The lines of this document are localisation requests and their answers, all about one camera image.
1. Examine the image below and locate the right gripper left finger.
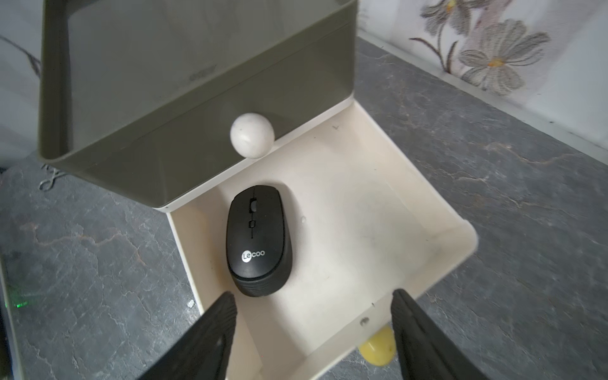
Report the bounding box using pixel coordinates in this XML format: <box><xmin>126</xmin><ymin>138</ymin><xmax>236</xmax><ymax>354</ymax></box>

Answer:
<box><xmin>140</xmin><ymin>291</ymin><xmax>238</xmax><ymax>379</ymax></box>

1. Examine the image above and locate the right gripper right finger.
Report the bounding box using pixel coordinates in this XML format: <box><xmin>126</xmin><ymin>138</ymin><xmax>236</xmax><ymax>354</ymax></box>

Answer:
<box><xmin>390</xmin><ymin>289</ymin><xmax>487</xmax><ymax>380</ymax></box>

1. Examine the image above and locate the white drawer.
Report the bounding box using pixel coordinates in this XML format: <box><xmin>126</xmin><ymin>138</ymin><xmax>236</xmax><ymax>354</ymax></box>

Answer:
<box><xmin>168</xmin><ymin>103</ymin><xmax>478</xmax><ymax>379</ymax></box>

